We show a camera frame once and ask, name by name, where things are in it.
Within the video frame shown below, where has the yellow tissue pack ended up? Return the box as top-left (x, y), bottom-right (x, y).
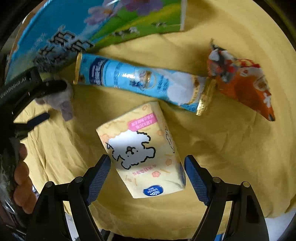
top-left (96, 101), bottom-right (186, 199)

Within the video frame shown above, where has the purple soft cloth toy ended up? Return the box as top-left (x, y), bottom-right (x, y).
top-left (35, 80), bottom-right (74, 121)

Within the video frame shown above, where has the blue Nestle milk powder bag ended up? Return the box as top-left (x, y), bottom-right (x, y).
top-left (74, 53), bottom-right (216, 115)

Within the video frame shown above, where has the open cardboard box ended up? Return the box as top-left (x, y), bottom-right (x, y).
top-left (5, 1), bottom-right (187, 82)

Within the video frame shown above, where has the person's left hand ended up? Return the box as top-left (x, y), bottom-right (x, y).
top-left (13, 143), bottom-right (37, 214)

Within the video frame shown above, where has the orange snack packet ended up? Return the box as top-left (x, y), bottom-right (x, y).
top-left (207, 41), bottom-right (275, 121)

